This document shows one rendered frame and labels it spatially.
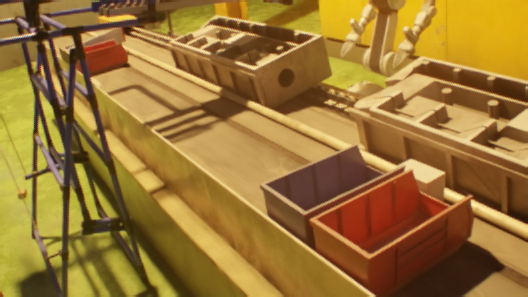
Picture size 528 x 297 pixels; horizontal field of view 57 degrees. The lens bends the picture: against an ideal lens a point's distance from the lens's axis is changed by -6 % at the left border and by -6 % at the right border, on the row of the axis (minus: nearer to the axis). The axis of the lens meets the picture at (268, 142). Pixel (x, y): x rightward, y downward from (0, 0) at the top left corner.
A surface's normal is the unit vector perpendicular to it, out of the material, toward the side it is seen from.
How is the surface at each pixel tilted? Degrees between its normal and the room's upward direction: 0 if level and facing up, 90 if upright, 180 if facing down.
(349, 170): 88
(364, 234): 88
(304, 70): 90
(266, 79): 90
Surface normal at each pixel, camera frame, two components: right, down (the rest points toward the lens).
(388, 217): 0.54, 0.25
